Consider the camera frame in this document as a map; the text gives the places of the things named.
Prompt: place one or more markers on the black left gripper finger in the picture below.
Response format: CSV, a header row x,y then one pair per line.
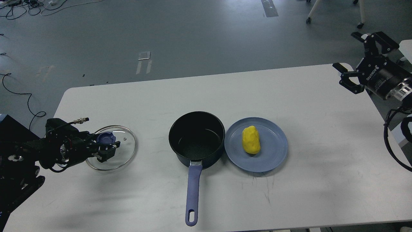
x,y
106,151
90,138

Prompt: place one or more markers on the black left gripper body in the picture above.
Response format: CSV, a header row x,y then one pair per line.
x,y
63,147

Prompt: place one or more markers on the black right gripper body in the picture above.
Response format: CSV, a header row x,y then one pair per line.
x,y
385,78

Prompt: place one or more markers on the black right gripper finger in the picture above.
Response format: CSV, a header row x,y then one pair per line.
x,y
376,44
345,78

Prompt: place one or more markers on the glass lid blue knob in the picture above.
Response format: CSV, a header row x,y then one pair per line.
x,y
123,155

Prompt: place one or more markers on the yellow potato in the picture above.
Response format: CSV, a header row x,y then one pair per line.
x,y
250,140

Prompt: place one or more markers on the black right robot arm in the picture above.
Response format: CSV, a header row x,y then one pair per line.
x,y
405,124

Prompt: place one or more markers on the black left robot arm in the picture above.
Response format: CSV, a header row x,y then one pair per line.
x,y
20,177

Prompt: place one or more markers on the white table edge right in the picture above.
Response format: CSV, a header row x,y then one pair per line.
x,y
405,47

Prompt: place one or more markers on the dark box at left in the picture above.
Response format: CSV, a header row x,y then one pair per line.
x,y
15,136

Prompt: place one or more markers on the blue round plate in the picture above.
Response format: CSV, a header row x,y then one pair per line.
x,y
273,141

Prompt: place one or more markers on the blue saucepan with handle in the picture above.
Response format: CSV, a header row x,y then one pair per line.
x,y
197,139

